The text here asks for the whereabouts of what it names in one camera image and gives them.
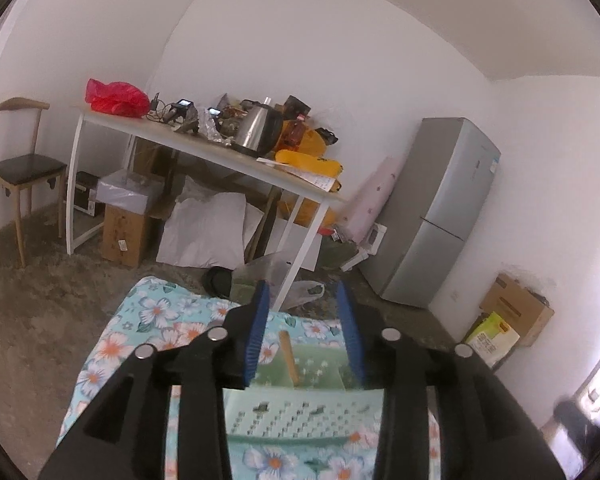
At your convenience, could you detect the floral blue cloth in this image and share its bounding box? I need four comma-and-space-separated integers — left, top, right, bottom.
55, 276, 443, 480

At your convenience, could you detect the wooden chair black seat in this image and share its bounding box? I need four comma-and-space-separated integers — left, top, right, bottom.
0, 98, 68, 268

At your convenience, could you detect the plastic-wrapped grey box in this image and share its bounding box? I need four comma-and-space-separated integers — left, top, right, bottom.
95, 169, 166, 216

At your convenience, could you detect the white paper sheet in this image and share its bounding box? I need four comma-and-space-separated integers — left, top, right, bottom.
257, 156, 333, 192

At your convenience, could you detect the pink rolled mat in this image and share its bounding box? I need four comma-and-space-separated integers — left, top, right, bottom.
339, 156, 405, 243

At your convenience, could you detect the steel electric kettle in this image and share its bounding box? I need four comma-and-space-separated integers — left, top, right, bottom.
230, 96, 283, 158

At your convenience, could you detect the wooden chopstick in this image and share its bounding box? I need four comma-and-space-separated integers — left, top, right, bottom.
279, 331, 302, 389

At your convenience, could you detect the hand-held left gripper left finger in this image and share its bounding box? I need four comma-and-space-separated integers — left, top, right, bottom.
39, 280, 272, 480

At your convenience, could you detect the open cardboard box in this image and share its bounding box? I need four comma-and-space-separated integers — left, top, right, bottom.
480, 272, 555, 348

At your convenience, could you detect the clear plastic bag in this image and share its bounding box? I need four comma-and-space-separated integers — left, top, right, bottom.
232, 252, 326, 311

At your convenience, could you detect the yellow bag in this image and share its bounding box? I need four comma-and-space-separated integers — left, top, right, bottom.
275, 127, 343, 193

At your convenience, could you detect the white table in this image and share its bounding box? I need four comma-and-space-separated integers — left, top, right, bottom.
66, 105, 348, 313

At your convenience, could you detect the white pillow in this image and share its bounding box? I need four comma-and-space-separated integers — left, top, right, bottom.
156, 176, 265, 268

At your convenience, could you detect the brown glass bottle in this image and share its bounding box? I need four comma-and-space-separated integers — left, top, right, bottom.
287, 115, 308, 151

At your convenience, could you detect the brown cardboard box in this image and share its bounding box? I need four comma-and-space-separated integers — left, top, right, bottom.
101, 202, 153, 268

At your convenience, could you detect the red plastic bag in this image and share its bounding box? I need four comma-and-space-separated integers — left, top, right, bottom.
85, 78, 152, 119

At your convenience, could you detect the orange bag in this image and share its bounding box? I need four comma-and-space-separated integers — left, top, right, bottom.
280, 195, 338, 228

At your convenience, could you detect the green plastic utensil holder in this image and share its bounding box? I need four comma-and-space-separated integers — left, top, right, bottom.
222, 341, 388, 445

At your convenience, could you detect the small white oven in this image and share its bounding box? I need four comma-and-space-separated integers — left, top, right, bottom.
67, 171, 101, 218

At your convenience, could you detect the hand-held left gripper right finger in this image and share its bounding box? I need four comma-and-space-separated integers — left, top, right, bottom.
336, 280, 565, 480

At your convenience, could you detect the grey refrigerator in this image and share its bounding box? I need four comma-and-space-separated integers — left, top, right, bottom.
357, 117, 502, 309

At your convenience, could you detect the crumpled clear plastic wrap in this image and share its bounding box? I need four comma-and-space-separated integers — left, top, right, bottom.
197, 107, 241, 146

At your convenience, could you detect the dark box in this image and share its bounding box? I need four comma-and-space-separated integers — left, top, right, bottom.
282, 95, 312, 121

